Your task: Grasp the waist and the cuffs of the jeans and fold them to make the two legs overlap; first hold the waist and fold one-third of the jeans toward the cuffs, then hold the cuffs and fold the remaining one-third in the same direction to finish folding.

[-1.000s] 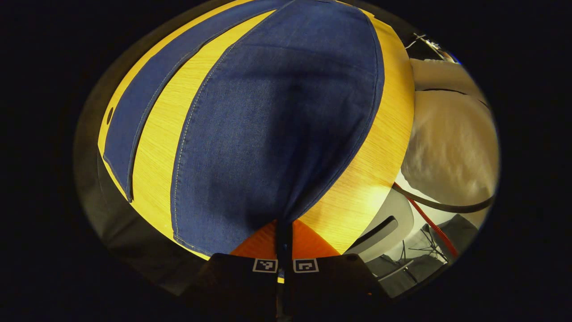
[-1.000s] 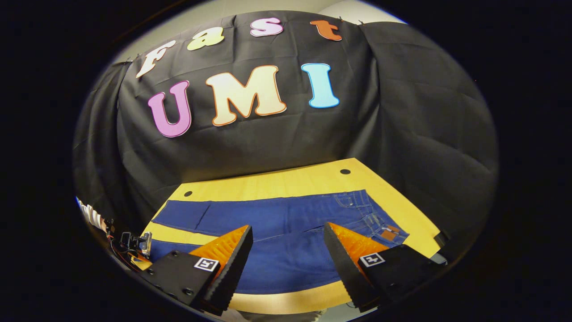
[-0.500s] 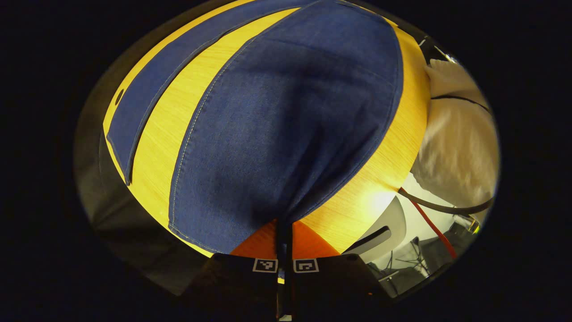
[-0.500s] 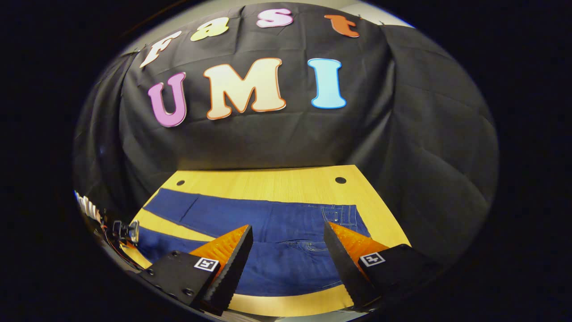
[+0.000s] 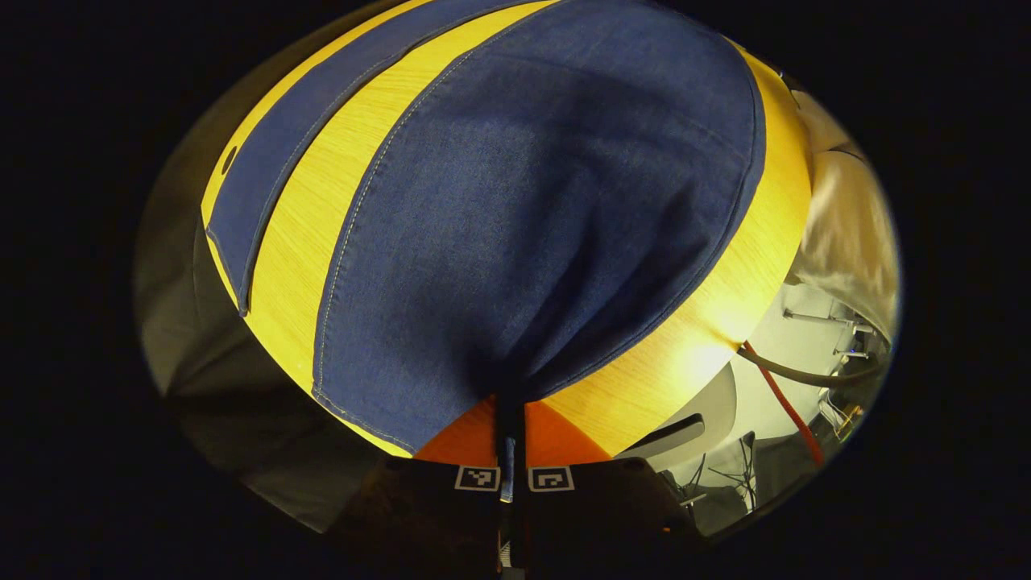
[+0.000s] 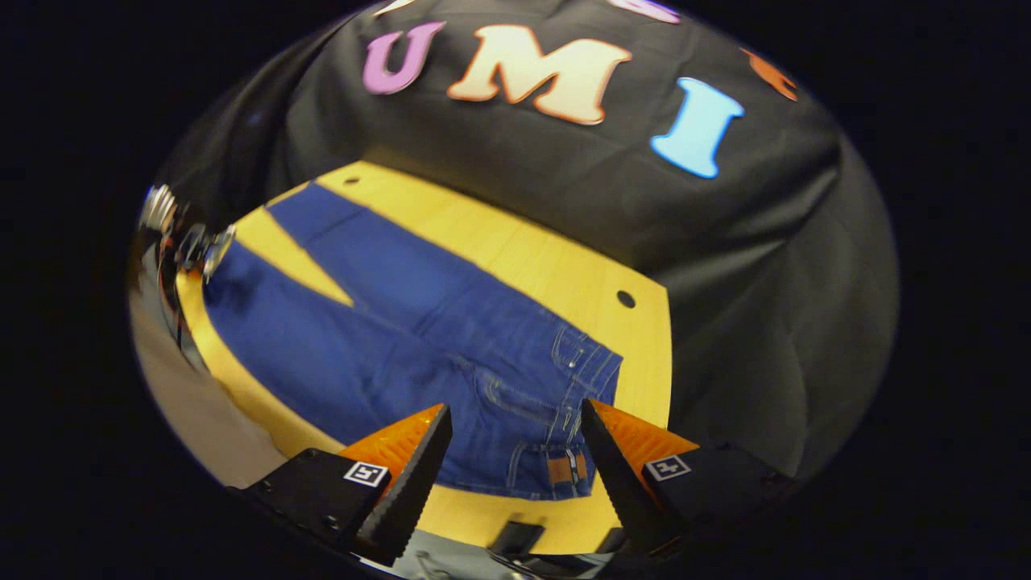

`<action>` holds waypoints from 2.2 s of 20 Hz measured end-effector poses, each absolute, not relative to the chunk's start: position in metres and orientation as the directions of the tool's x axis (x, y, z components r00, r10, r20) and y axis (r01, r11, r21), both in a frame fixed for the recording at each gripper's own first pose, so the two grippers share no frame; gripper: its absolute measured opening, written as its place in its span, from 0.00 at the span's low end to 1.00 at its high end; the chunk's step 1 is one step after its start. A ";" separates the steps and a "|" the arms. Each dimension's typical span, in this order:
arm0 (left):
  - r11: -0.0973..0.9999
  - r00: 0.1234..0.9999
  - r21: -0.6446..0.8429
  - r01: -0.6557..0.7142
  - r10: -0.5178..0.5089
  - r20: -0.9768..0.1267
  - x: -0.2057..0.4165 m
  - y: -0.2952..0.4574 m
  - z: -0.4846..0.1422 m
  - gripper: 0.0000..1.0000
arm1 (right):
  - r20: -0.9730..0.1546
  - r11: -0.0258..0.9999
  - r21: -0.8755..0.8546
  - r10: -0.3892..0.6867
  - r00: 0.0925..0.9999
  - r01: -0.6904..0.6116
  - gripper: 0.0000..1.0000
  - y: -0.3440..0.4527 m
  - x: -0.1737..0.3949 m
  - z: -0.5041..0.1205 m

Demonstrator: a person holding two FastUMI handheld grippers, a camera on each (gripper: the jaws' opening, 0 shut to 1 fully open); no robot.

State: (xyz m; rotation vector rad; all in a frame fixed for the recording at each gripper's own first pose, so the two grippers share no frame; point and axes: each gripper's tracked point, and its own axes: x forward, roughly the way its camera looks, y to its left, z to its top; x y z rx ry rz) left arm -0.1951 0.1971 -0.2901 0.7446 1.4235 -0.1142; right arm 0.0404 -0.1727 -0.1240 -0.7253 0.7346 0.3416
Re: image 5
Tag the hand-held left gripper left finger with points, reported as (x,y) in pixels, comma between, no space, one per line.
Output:
(427,507)

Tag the black backdrop cloth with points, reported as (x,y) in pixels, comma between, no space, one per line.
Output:
(225,403)

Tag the blue jeans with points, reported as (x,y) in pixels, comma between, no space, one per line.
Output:
(523,201)

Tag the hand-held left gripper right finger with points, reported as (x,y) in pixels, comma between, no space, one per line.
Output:
(596,507)

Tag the black table grommet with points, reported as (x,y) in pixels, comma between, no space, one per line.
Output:
(229,159)

